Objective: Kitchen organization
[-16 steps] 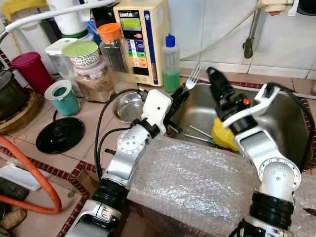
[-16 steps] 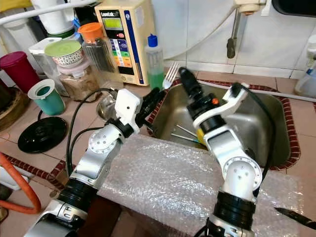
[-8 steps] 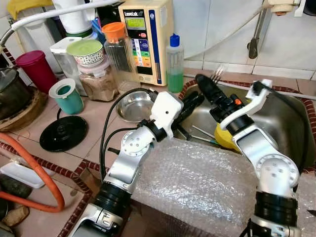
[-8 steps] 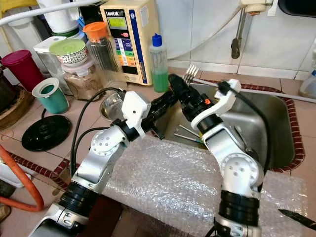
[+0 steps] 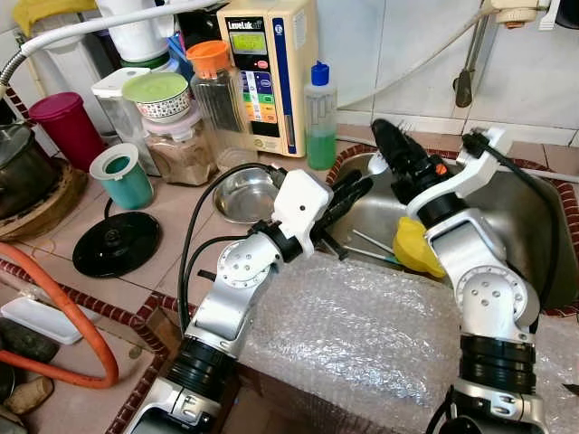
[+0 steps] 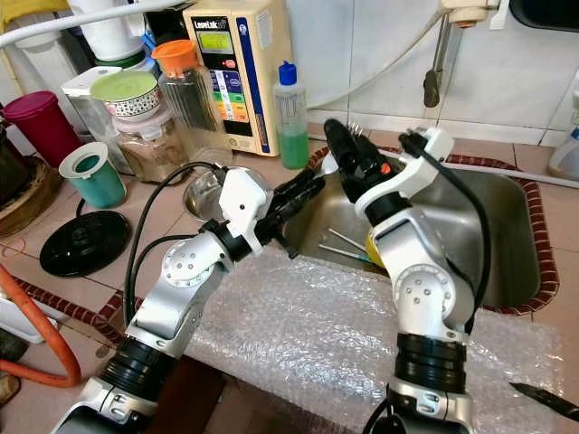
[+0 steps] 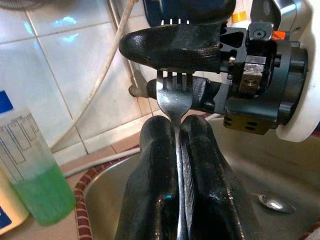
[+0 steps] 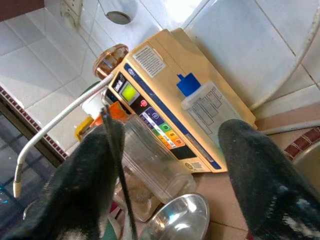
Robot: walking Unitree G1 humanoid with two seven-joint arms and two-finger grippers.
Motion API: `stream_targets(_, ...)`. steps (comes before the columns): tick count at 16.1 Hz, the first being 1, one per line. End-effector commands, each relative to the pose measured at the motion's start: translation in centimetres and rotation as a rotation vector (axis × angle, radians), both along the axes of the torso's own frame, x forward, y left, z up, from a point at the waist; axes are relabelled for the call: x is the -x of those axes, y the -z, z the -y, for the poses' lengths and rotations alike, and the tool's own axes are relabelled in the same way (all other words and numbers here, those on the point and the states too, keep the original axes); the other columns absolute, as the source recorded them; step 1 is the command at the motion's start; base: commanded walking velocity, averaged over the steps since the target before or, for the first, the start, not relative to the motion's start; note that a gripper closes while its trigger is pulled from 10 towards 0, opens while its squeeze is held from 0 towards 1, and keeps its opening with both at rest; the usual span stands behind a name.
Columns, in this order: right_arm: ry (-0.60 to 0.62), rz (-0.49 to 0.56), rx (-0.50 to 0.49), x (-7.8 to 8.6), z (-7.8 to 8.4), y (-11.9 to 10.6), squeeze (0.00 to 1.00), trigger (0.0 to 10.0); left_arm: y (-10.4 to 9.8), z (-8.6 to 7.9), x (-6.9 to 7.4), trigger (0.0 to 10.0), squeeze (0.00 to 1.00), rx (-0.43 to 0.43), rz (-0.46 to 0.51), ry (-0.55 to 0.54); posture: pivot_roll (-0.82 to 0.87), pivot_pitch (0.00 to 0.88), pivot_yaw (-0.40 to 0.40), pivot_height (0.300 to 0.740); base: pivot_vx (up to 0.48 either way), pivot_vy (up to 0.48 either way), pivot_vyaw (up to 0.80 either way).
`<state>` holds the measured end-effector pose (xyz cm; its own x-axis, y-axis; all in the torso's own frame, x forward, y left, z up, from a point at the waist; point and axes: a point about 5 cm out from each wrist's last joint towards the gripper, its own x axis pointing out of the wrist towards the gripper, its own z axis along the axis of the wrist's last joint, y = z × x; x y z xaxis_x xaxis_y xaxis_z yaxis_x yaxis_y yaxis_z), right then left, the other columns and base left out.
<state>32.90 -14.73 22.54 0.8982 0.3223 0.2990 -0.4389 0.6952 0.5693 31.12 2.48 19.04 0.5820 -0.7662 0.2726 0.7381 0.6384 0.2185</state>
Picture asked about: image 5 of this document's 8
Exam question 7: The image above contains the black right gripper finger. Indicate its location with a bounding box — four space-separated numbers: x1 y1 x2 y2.
371 118 413 182
391 131 432 177

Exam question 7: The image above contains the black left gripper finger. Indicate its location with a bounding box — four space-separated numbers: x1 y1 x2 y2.
333 192 370 222
337 172 375 200

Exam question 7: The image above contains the yellow plastic bowl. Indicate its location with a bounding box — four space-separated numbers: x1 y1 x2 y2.
392 217 449 279

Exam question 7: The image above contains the steel sink basin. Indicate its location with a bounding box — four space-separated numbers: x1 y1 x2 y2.
326 145 579 317

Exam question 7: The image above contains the thin white stick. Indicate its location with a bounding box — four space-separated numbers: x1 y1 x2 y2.
346 244 399 265
353 229 394 252

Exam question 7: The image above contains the green liquid bottle blue cap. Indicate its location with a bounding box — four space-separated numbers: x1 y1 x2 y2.
305 61 338 171

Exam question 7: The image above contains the steel bowl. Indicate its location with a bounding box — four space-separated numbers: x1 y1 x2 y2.
214 165 283 224

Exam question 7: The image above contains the beige water ionizer machine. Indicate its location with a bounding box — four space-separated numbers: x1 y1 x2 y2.
217 0 319 158

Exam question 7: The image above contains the clear bubble wrap sheet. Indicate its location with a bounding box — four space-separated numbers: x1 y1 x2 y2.
240 253 579 434

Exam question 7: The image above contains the glass pitcher orange lid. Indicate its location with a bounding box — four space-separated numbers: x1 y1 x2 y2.
187 40 261 170

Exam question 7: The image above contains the brown powder jar pink lid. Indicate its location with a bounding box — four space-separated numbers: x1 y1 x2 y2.
145 104 220 187

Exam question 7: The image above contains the white water tap head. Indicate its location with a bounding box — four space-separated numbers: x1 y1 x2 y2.
491 0 562 30

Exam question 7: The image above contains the teal cup white funnel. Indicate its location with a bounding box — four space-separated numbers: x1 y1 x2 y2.
90 143 155 211

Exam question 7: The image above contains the patterned bowl green lid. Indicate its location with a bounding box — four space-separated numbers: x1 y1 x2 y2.
122 71 193 124

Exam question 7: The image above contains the clear container white lid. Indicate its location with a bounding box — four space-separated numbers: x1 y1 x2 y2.
90 68 162 177

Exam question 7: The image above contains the white jar green band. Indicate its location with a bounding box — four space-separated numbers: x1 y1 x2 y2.
95 0 175 71

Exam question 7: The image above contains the brown wooden trivet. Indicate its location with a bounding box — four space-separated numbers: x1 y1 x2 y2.
0 163 89 243

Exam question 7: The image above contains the maroon plastic cup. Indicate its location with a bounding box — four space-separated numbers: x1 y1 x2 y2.
27 91 108 173

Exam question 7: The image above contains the white water pipe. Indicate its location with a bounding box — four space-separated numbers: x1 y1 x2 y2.
0 0 227 87

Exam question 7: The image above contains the white flat tray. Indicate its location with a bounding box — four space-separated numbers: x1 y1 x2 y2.
0 297 84 346

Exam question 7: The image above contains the dark cooking pot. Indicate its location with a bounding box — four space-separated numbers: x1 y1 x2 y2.
0 122 64 218

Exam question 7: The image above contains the yellow cloth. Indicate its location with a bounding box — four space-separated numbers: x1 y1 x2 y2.
11 0 99 37

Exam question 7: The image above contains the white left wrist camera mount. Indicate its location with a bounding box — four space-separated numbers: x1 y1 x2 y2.
270 168 335 258

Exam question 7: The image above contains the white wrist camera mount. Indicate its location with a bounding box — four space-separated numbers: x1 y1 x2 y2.
406 127 509 220
270 168 335 258

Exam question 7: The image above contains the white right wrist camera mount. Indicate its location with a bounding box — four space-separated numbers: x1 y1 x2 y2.
406 127 509 220

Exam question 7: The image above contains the steel pipe with grey handle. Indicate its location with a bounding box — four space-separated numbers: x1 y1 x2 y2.
454 14 494 109

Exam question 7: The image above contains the thin white hose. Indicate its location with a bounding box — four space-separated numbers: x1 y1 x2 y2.
342 9 496 109

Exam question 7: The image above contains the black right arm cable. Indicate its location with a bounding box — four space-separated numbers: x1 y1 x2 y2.
475 134 564 317

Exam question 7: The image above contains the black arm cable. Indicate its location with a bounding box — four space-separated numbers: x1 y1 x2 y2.
176 161 290 334
475 134 564 317

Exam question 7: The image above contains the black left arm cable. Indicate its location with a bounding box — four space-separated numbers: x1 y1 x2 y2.
176 161 290 334

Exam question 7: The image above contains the orange hose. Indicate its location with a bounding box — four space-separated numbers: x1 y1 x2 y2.
0 242 120 390

